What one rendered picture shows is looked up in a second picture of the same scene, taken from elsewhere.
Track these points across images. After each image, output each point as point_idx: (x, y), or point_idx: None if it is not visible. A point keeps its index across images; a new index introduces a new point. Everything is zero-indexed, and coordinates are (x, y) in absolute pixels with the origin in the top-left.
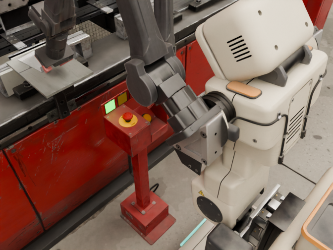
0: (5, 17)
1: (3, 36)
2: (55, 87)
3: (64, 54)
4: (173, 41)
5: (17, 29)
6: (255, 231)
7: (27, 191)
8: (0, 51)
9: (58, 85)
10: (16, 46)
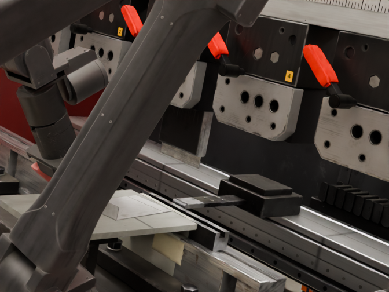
0: (167, 117)
1: (223, 195)
2: (18, 204)
3: (55, 159)
4: (40, 244)
5: (176, 154)
6: None
7: None
8: (239, 239)
9: (23, 207)
10: (182, 197)
